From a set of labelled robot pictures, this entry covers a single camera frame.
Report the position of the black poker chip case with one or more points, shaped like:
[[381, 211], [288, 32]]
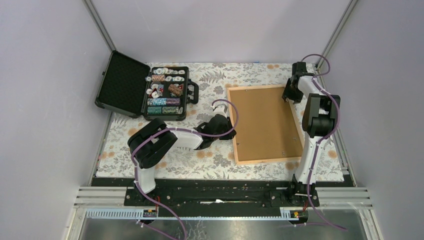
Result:
[[134, 89]]

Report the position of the right corner aluminium post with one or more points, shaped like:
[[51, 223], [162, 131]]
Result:
[[339, 27]]

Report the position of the aluminium rail front structure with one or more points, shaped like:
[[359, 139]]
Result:
[[115, 213]]

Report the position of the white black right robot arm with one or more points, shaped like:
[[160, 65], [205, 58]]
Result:
[[320, 120]]

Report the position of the corner aluminium post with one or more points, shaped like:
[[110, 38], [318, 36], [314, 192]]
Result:
[[339, 27], [92, 10]]

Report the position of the left corner aluminium post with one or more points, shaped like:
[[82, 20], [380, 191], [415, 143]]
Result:
[[92, 10]]

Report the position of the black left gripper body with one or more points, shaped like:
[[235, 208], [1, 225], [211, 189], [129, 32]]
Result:
[[225, 137]]

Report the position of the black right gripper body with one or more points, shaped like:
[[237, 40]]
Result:
[[290, 92]]

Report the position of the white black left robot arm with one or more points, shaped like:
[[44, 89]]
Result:
[[150, 144]]

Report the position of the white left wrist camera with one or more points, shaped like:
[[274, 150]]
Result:
[[219, 109]]

